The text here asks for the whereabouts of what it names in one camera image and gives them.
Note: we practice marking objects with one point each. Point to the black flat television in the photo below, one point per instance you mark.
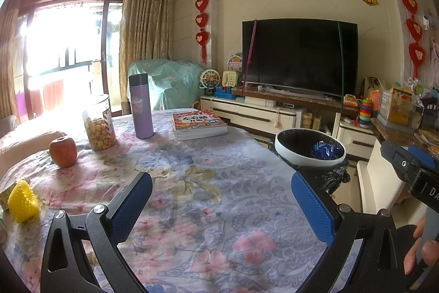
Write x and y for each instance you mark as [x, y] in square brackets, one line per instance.
[308, 54]

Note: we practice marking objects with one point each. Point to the yellow toy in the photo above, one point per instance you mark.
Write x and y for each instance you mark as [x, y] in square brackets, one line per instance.
[22, 202]

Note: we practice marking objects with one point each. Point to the purple thermos bottle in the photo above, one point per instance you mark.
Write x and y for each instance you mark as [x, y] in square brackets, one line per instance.
[140, 104]

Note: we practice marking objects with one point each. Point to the rainbow stacking ring toy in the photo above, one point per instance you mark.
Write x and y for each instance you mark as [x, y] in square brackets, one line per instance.
[365, 113]

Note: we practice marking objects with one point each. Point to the right beige curtain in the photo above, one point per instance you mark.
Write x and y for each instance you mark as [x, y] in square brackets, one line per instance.
[144, 35]

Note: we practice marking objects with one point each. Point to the white trash bin black liner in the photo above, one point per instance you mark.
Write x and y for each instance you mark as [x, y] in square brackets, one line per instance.
[294, 147]

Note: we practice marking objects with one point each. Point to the left beige curtain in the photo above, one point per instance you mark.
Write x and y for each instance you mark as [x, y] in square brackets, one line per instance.
[8, 22]

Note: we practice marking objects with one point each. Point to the pink striped sofa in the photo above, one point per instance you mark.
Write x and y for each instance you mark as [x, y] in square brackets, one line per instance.
[26, 139]

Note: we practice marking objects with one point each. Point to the red heart hanging decoration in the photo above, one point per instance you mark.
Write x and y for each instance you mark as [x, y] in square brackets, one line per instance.
[202, 35]

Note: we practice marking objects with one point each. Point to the stack of children's books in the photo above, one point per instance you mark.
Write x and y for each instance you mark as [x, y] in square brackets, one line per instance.
[198, 124]

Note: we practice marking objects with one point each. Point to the floral tablecloth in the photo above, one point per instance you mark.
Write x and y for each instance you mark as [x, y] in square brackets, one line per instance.
[222, 216]

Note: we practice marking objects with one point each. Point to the clear snack jar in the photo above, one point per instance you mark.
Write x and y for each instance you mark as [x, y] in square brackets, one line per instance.
[97, 118]

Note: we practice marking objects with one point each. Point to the right red heart decoration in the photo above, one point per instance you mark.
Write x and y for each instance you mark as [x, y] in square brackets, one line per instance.
[417, 53]

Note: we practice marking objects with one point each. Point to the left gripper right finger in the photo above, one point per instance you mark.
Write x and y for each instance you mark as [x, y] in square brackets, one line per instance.
[361, 244]

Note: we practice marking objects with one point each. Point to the teal covered armchair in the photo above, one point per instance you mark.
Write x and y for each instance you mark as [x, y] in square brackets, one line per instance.
[172, 84]

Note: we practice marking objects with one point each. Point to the toy ferris wheel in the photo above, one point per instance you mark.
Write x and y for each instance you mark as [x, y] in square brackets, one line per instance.
[209, 79]

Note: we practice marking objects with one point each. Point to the white TV cabinet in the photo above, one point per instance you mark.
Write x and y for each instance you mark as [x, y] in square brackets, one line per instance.
[255, 116]

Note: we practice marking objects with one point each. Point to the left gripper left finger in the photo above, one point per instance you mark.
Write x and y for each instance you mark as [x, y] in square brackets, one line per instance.
[65, 266]

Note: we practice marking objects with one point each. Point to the toy telephone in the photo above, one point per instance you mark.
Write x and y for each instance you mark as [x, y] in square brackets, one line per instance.
[230, 78]

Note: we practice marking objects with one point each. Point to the red apple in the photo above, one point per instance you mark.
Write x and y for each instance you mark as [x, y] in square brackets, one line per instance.
[63, 151]

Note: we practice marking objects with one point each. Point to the yellow toy box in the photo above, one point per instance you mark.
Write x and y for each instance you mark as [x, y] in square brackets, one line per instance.
[400, 105]

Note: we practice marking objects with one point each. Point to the beige curtain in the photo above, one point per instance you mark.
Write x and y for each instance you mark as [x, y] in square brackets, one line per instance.
[8, 22]
[144, 35]

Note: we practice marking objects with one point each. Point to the blue plastic bag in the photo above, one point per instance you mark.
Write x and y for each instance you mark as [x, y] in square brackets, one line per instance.
[326, 151]

